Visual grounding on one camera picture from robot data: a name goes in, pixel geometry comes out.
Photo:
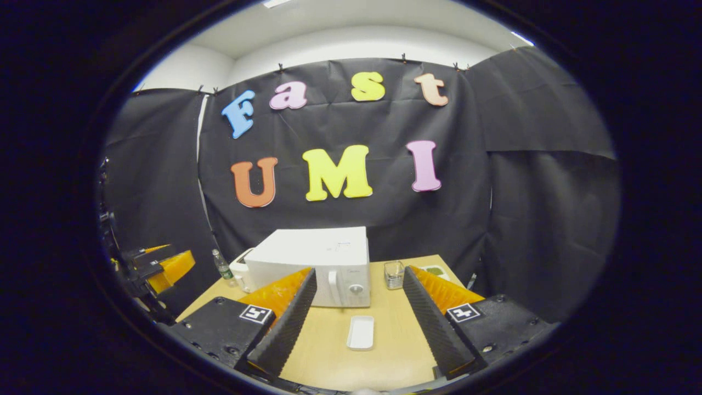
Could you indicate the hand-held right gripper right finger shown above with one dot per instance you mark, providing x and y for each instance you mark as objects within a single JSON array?
[{"x": 436, "y": 323}]

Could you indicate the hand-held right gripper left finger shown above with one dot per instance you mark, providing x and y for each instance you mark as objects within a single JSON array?
[{"x": 285, "y": 323}]

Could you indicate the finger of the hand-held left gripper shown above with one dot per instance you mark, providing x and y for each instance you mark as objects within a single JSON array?
[
  {"x": 153, "y": 249},
  {"x": 173, "y": 269}
]

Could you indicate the white microwave oven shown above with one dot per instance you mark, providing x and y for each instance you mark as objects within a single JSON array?
[{"x": 312, "y": 258}]

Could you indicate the clear water bottle green label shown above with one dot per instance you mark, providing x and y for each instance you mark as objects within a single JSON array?
[{"x": 222, "y": 267}]

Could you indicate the divided tray of grains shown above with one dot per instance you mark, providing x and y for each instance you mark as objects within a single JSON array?
[{"x": 437, "y": 271}]

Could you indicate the metal mesh utensil basket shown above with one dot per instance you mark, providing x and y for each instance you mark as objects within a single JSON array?
[{"x": 394, "y": 275}]

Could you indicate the white rectangular dish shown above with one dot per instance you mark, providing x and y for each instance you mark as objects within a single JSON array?
[{"x": 361, "y": 332}]

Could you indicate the black backdrop cloth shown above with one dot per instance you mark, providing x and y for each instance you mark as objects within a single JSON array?
[{"x": 428, "y": 208}]

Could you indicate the ceiling light panel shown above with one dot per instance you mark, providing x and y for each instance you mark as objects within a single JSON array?
[
  {"x": 276, "y": 3},
  {"x": 522, "y": 38}
]

